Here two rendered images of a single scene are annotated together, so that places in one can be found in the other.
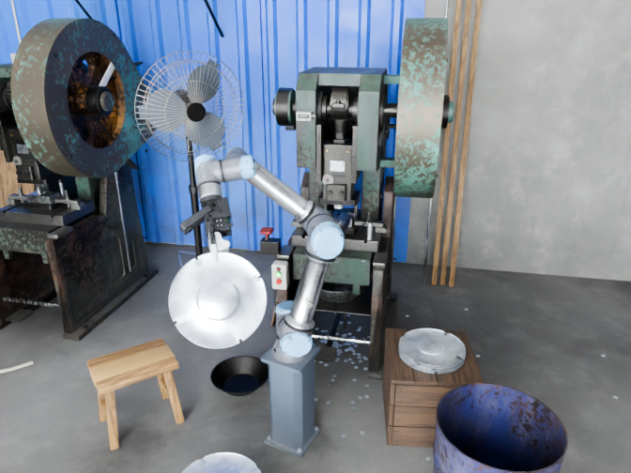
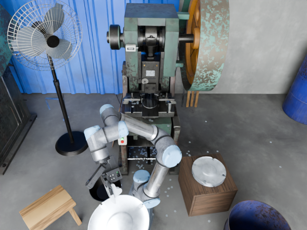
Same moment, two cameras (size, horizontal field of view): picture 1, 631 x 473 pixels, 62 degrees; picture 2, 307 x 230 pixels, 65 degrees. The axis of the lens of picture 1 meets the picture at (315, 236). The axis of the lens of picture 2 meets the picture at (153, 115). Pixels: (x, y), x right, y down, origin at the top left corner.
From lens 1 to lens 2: 0.97 m
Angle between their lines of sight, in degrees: 22
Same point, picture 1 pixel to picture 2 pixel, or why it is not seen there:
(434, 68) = (222, 25)
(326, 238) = (172, 158)
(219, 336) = not seen: outside the picture
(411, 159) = (203, 80)
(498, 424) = (248, 213)
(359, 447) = (175, 221)
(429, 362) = (210, 181)
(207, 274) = (110, 211)
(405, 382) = (200, 195)
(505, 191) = not seen: hidden behind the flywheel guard
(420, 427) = (204, 208)
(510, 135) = not seen: hidden behind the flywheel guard
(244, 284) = (134, 211)
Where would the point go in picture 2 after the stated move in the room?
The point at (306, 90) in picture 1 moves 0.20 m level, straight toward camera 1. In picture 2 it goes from (131, 31) to (136, 43)
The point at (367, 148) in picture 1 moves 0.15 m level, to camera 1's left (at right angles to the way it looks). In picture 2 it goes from (170, 65) to (151, 66)
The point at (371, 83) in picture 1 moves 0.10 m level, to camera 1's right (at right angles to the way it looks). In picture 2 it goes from (172, 25) to (186, 24)
